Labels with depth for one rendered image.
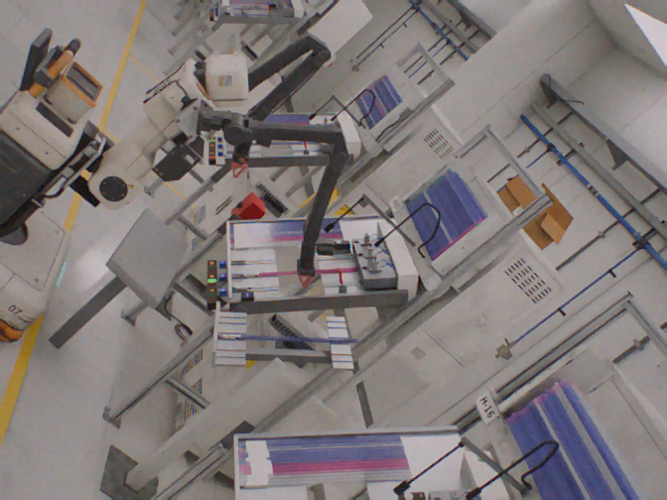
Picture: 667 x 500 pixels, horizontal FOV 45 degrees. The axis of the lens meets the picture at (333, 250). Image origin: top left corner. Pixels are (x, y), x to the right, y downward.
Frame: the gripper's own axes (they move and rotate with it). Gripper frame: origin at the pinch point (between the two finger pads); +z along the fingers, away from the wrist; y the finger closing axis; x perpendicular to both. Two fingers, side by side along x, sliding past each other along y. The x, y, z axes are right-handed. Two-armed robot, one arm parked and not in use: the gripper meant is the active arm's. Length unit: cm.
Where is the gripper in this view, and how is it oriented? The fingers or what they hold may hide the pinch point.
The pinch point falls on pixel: (304, 285)
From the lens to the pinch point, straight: 327.9
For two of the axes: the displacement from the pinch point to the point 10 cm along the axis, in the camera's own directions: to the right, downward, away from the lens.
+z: -1.1, 8.6, 4.9
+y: -1.2, -5.0, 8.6
